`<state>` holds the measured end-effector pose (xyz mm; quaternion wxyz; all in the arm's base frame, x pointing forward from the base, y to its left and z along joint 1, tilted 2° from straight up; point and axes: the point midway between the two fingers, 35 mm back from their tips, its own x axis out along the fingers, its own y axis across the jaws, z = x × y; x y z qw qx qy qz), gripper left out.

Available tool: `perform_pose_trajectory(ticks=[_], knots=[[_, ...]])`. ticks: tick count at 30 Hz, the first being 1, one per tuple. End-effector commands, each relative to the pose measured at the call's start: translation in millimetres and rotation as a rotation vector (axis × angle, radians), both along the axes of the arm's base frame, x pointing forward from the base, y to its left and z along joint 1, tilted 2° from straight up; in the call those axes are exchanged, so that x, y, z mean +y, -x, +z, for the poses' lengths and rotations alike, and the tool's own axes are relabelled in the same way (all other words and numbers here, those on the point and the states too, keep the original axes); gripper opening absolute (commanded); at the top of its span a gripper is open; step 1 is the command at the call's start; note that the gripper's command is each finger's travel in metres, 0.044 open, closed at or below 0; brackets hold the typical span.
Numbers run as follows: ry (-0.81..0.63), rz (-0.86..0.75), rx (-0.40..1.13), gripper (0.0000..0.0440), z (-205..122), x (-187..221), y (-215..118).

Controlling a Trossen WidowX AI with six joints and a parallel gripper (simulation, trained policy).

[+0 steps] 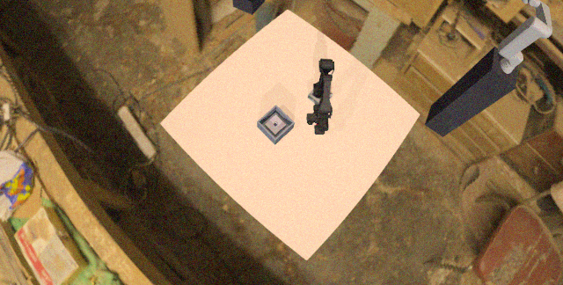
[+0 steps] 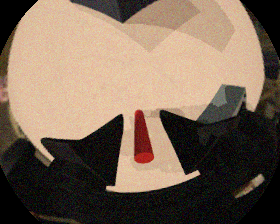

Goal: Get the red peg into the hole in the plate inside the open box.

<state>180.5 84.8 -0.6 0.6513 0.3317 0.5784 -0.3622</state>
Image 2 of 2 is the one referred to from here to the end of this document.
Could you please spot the red peg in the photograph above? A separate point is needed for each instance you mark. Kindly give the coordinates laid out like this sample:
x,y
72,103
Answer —
x,y
143,146

